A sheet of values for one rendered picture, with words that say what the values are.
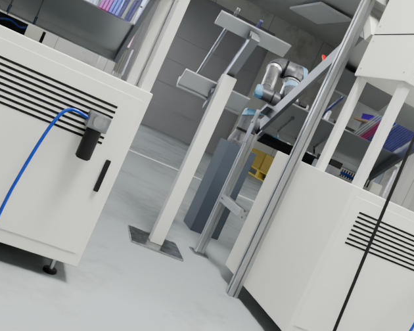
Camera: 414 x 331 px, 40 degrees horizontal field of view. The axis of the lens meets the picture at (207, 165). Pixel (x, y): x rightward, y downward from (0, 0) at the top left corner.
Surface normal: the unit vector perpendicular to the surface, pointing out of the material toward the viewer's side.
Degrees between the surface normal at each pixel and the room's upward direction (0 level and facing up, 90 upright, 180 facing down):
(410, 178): 90
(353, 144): 137
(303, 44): 90
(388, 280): 90
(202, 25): 90
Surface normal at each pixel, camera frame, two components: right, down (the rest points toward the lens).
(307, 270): -0.87, -0.36
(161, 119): 0.26, 0.20
